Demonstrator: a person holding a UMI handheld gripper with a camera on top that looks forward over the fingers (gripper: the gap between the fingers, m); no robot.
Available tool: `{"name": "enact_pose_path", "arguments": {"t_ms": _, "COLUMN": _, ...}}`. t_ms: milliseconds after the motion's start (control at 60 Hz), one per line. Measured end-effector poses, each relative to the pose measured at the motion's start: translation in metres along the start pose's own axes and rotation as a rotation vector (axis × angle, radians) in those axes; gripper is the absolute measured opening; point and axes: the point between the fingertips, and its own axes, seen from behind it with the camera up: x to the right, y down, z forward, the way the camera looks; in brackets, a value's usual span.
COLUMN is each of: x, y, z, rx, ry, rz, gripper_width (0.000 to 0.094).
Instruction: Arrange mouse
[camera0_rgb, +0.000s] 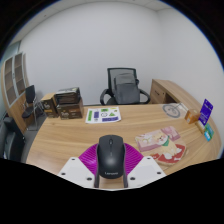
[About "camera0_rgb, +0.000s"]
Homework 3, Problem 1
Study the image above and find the wooden side desk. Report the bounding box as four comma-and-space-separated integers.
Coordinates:
149, 78, 203, 111

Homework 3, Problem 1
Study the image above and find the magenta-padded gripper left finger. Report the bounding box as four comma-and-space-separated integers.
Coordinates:
57, 143, 101, 189

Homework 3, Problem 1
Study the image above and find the purple card package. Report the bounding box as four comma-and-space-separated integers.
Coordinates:
198, 98, 214, 127

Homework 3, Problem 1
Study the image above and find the white printed sheet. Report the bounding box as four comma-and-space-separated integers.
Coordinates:
85, 106, 122, 124

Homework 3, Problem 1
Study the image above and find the cartoon print mouse pad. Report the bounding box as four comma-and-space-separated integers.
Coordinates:
134, 125, 188, 167

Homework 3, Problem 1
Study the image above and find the grey backpack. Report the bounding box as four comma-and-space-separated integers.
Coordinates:
113, 72, 141, 105

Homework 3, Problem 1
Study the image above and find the wide brown coffee box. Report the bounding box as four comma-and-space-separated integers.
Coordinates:
55, 101, 85, 121

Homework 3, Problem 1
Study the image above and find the orange box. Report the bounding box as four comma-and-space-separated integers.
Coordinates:
184, 108, 202, 125

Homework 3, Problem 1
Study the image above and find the black visitor chair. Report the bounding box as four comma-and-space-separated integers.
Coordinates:
21, 84, 46, 131

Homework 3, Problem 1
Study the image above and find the black leather seat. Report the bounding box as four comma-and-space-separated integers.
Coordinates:
0, 116, 26, 163

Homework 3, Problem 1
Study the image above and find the teal small box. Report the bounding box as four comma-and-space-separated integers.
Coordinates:
203, 122, 215, 142

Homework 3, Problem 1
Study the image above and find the black box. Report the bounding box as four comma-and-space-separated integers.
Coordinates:
53, 87, 82, 106

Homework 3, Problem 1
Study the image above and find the wooden shelf unit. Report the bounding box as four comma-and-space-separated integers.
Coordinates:
0, 52, 30, 134

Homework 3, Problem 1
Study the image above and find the round grey disc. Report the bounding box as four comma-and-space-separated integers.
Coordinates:
162, 103, 182, 119

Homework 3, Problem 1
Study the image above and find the tan small box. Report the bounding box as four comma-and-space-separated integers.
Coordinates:
194, 119, 206, 134

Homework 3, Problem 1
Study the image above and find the black mesh office chair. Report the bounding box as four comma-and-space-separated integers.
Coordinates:
99, 67, 152, 106

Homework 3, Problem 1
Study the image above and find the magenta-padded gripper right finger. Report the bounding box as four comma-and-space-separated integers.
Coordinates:
122, 142, 167, 189

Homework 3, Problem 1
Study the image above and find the black computer mouse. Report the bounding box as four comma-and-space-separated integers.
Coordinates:
95, 134, 127, 180

